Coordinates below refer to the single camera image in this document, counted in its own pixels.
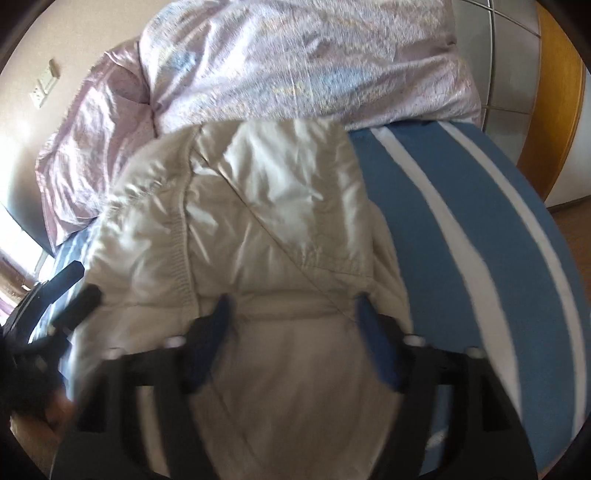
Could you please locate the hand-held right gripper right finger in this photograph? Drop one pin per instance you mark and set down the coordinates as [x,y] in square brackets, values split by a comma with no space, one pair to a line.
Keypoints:
[378,344]

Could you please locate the window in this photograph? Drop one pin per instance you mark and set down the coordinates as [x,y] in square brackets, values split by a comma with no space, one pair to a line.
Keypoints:
[16,258]

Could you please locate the orange wooden frame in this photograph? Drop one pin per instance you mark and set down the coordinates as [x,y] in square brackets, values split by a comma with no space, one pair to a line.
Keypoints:
[554,92]

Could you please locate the pink floral pillow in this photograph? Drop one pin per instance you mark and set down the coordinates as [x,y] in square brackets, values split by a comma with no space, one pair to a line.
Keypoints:
[300,60]

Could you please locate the white puffer jacket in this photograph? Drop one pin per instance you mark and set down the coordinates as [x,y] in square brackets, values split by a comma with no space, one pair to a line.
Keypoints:
[258,230]

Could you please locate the pink crinkled quilt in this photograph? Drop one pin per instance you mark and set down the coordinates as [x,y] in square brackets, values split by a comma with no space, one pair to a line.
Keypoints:
[92,152]

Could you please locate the wall light switch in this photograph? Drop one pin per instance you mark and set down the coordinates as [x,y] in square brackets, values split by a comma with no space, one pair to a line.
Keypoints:
[44,85]

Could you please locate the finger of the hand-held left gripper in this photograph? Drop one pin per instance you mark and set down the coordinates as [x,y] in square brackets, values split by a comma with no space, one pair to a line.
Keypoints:
[62,277]
[78,307]

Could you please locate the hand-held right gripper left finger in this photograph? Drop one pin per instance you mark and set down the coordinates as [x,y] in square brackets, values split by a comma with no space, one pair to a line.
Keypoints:
[207,350]

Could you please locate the blue striped bed sheet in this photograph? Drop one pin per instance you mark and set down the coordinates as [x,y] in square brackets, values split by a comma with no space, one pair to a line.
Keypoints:
[461,230]

